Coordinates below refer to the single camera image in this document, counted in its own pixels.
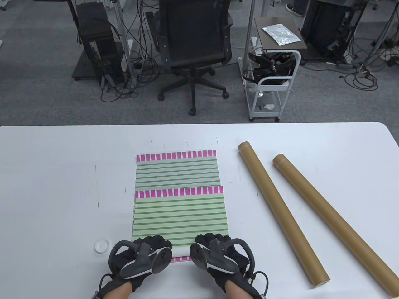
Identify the person's left hand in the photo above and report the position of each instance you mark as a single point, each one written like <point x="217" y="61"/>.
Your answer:
<point x="152" y="241"/>

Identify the person's right hand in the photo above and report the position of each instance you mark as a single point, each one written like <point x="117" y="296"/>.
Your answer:
<point x="218" y="238"/>

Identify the green striped mouse pad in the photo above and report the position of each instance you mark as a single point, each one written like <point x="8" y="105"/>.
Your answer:
<point x="176" y="171"/>
<point x="179" y="218"/>

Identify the white plastic tube cap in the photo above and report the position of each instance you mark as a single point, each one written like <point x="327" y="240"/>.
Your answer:
<point x="101" y="246"/>

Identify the brown cardboard mailing tube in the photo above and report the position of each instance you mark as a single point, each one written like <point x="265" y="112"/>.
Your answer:
<point x="284" y="218"/>
<point x="332" y="218"/>

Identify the person's right forearm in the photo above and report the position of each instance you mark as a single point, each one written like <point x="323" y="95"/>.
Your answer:
<point x="237" y="291"/>

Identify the person's left forearm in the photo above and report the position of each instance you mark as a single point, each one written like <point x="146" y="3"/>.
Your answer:
<point x="120" y="292"/>

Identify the grey hand tracking controller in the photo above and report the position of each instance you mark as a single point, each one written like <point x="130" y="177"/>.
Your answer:
<point x="199" y="257"/>
<point x="160" y="260"/>

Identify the crumpled white paper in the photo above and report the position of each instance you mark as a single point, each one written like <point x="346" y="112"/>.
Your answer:
<point x="269" y="107"/>

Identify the white metal utility cart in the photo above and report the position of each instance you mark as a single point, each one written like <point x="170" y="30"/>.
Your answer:
<point x="274" y="88"/>

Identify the black mesh office chair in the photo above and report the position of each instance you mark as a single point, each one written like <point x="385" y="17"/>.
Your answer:
<point x="193" y="31"/>

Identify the silver foil bag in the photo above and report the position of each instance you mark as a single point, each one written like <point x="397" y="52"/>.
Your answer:
<point x="280" y="34"/>

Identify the grey metal pole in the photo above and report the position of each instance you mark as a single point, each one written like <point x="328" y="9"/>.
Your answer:
<point x="249" y="25"/>

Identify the black computer tower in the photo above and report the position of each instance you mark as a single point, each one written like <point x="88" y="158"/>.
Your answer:
<point x="96" y="28"/>

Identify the black equipment cabinet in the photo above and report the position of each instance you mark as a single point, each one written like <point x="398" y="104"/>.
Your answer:
<point x="324" y="28"/>

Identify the aluminium frame post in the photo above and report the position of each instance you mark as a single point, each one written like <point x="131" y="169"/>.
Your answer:
<point x="120" y="25"/>

